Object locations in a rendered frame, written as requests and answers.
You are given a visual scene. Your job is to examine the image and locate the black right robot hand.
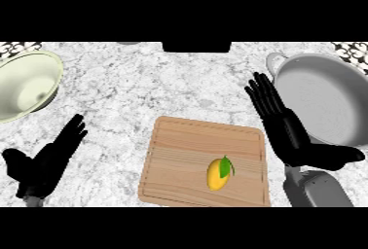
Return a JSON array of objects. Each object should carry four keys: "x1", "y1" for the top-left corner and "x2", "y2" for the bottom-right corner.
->
[{"x1": 242, "y1": 71, "x2": 366, "y2": 172}]

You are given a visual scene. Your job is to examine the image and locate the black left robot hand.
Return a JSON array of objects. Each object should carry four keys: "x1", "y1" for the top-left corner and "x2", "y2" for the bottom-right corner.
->
[{"x1": 1, "y1": 113, "x2": 89, "y2": 199}]

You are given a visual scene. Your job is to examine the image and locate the grey metal pot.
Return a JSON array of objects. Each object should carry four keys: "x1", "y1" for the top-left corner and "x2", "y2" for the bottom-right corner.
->
[{"x1": 264, "y1": 52, "x2": 368, "y2": 148}]

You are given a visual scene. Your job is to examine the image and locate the wooden cutting board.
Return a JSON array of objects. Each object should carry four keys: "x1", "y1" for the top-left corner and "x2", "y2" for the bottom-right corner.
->
[{"x1": 136, "y1": 115, "x2": 272, "y2": 208}]

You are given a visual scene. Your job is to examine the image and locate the yellow lemon with green leaf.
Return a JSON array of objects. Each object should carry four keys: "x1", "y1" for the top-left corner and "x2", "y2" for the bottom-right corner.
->
[{"x1": 205, "y1": 155, "x2": 236, "y2": 192}]

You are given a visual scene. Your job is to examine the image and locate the pale green bowl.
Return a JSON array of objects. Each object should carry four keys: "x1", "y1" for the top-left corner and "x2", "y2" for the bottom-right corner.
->
[{"x1": 0, "y1": 51, "x2": 65, "y2": 125}]

